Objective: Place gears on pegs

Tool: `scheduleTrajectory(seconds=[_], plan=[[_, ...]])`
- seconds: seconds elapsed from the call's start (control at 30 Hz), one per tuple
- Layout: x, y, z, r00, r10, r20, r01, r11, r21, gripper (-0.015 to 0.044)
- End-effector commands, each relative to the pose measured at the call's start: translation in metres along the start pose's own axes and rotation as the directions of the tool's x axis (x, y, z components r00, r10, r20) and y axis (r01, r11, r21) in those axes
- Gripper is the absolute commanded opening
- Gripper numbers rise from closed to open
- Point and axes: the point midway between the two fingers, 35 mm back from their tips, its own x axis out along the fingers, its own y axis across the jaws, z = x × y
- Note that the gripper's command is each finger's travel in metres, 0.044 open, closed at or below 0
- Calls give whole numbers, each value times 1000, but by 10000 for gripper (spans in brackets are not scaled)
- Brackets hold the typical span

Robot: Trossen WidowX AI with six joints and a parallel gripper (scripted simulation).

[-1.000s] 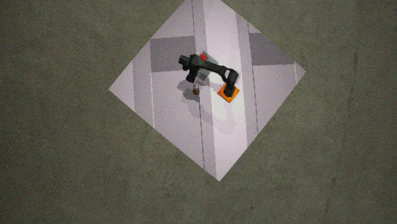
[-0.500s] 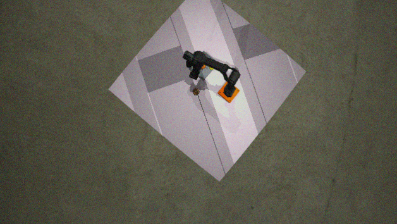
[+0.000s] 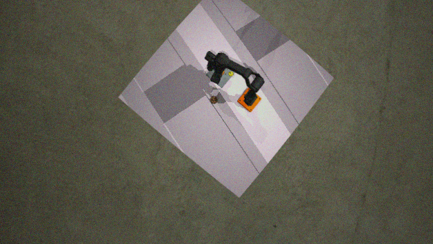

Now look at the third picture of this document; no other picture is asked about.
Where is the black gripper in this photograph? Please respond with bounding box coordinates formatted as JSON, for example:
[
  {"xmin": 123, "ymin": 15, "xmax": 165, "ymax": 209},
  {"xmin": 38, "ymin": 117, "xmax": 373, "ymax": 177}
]
[{"xmin": 210, "ymin": 66, "xmax": 224, "ymax": 84}]

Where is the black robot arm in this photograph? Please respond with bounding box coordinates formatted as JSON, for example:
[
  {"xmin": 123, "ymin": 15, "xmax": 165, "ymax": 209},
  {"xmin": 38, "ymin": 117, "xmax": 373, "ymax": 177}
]
[{"xmin": 204, "ymin": 51, "xmax": 265, "ymax": 106}]

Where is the tan gear with dark brown hub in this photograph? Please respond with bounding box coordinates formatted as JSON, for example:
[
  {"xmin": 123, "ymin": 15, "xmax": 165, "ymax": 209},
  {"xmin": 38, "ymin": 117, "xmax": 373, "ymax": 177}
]
[{"xmin": 210, "ymin": 96, "xmax": 218, "ymax": 103}]

